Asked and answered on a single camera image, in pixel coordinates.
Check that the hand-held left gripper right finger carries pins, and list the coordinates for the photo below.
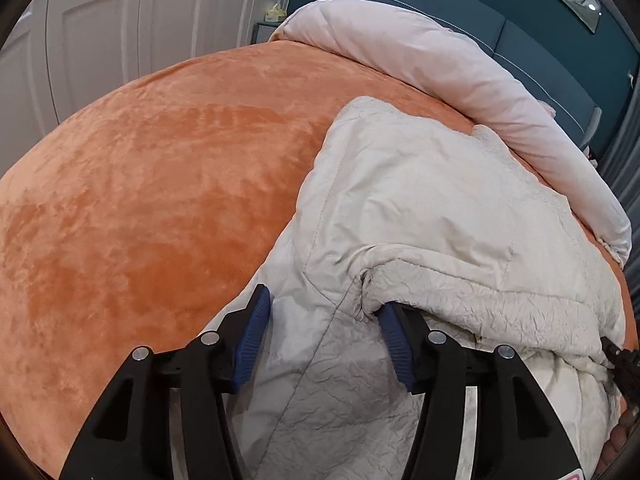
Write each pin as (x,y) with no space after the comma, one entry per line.
(395,345)

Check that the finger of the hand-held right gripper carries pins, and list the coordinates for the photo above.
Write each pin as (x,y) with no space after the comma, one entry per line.
(622,362)

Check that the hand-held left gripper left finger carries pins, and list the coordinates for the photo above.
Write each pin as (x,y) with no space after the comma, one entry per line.
(254,330)

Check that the person's right hand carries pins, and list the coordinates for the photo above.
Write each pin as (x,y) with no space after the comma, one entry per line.
(619,437)

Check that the orange velvet bed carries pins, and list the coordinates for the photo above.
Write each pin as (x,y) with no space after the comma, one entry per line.
(150,185)

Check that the grey curtain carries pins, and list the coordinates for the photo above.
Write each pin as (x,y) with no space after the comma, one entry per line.
(627,170)

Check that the pink plush toy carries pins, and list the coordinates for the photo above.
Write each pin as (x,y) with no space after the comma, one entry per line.
(592,158)

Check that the pink duvet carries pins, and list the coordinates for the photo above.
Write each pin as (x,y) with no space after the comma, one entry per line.
(450,75)

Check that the blue nightstand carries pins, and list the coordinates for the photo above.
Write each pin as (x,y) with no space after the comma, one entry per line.
(265,34)

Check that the yellow tissue box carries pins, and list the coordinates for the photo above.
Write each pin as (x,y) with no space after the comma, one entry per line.
(275,14)

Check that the white panelled wardrobe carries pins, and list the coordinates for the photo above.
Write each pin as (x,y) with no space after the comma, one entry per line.
(125,20)

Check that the blue upholstered headboard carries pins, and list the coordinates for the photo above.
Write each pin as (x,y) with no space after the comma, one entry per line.
(450,0)

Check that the white wall socket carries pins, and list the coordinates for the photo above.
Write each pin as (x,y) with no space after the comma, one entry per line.
(631,76)

